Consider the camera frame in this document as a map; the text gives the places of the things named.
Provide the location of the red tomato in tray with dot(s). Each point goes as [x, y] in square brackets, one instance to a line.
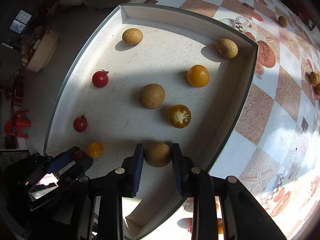
[100, 79]

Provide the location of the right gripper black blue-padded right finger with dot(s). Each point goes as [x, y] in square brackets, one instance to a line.
[193, 182]

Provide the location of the white shallow cardboard tray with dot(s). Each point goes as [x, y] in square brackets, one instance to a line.
[153, 75]

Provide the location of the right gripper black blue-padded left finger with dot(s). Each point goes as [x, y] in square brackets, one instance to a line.
[121, 182]

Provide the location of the red plastic stool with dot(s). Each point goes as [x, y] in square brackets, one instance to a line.
[14, 127]

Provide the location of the brown longan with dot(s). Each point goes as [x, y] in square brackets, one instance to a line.
[157, 154]
[283, 21]

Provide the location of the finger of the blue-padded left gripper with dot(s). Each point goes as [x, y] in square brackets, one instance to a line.
[65, 164]

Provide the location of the yellow tomato in tray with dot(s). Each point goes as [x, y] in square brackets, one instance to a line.
[198, 76]

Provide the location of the longan tray centre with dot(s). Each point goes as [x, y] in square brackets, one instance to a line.
[152, 96]

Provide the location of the orange tomato stem up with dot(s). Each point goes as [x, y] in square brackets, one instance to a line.
[179, 116]

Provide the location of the longan in tray left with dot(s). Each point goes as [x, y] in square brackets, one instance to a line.
[132, 36]

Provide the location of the red tomato near gripper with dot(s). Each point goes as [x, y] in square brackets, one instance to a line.
[79, 156]

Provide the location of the small yellow tray tomato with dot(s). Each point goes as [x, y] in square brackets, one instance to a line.
[95, 149]

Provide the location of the longan in tray corner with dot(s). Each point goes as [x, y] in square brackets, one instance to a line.
[227, 48]

